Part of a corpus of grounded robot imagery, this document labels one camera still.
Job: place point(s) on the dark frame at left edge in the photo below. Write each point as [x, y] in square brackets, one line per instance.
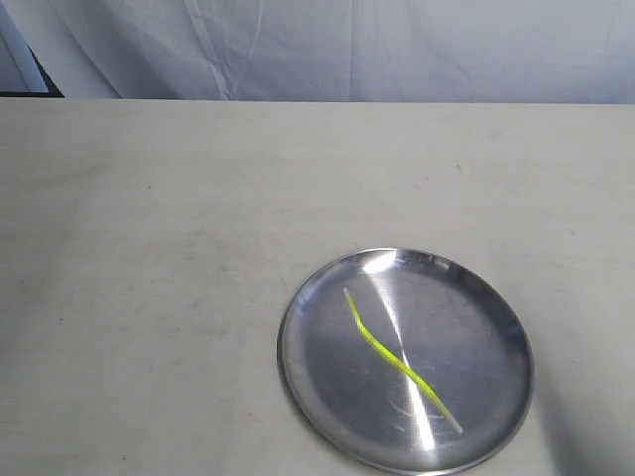
[24, 76]

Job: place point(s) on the thin yellow-green strip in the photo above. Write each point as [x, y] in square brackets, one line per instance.
[400, 364]

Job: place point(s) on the round silver metal plate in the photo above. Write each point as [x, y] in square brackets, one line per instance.
[451, 327]

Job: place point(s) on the white backdrop cloth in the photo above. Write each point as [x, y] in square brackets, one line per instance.
[388, 51]

